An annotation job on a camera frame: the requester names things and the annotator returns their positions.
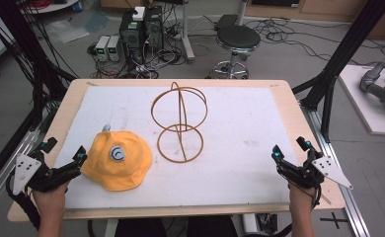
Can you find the black flat box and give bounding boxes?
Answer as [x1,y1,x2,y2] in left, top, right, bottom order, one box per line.
[214,14,240,32]

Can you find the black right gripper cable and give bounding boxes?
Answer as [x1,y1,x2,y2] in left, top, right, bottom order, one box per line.
[288,183,324,209]

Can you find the black computer tower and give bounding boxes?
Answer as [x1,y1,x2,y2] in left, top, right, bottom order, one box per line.
[118,10,146,65]
[143,5,166,53]

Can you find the white table mat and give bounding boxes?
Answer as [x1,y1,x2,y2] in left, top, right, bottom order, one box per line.
[53,85,299,210]

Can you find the grey metal stand leg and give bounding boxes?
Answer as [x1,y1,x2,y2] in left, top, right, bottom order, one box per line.
[180,0,196,64]

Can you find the person's left hand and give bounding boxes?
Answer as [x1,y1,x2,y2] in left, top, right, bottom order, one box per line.
[32,181,71,214]

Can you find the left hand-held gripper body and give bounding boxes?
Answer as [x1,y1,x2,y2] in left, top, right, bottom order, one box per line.
[12,150,83,197]

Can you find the brown wire hat stand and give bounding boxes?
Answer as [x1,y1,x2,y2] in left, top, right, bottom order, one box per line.
[150,81,209,164]

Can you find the grey power supply unit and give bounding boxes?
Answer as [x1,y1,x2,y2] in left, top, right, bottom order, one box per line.
[107,35,122,62]
[94,35,112,62]

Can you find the white box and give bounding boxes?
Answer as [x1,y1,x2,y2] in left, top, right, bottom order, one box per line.
[131,6,146,22]

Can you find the black round stool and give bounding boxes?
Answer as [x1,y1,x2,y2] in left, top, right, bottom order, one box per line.
[211,25,263,80]

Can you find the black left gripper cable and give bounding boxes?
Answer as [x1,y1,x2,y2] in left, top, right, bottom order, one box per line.
[4,176,41,231]

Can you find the yellow bucket hat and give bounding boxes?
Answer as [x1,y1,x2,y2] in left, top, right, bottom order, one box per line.
[80,123,154,193]

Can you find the person's dark trousers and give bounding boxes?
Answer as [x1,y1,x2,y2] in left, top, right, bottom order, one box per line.
[114,214,240,237]

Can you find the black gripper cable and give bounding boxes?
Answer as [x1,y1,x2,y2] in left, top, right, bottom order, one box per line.
[4,176,41,231]
[288,183,324,209]

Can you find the white floor board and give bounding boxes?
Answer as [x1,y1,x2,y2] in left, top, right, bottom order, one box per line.
[338,63,385,137]

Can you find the aluminium rail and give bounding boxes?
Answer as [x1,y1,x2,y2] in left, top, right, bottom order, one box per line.
[0,108,51,221]
[299,100,372,237]

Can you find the person's right hand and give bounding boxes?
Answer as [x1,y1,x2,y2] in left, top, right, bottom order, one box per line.
[288,183,318,212]

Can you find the clear plastic sheet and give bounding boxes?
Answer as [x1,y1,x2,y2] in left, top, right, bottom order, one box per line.
[44,19,91,44]

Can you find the black frame post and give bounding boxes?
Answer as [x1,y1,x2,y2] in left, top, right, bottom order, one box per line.
[291,0,385,143]
[0,0,77,196]

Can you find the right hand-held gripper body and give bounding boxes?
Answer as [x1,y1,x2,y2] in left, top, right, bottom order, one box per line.
[275,153,354,192]

